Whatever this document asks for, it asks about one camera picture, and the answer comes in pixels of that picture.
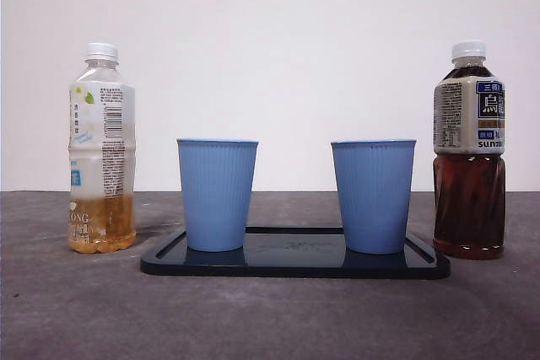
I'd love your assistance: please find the blue ribbed plastic cup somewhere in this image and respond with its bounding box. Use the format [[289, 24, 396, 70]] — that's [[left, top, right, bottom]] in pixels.
[[330, 138, 419, 255], [175, 137, 260, 253]]

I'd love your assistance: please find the dark oolong tea bottle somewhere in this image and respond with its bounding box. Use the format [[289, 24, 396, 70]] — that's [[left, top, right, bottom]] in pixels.
[[432, 40, 506, 261]]

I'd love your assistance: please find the jasmine tea bottle white label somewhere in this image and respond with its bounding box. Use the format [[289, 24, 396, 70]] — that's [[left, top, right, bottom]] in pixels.
[[67, 42, 138, 255]]

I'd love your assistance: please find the dark blue rectangular tray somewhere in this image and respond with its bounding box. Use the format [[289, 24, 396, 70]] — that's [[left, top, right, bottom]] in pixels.
[[139, 226, 451, 281]]

